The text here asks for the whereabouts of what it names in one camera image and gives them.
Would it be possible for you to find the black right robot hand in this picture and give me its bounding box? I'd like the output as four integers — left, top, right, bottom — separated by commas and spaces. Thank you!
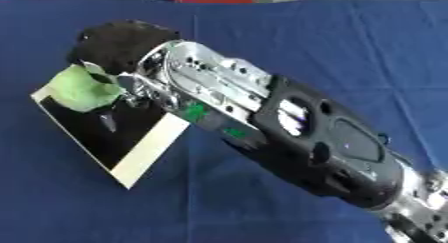
64, 19, 182, 76

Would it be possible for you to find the light green soft toy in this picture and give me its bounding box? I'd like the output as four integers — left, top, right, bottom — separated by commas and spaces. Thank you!
47, 62, 126, 113

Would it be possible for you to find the black box with white inside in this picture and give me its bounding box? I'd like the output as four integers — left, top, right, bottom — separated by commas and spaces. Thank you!
29, 85, 193, 191

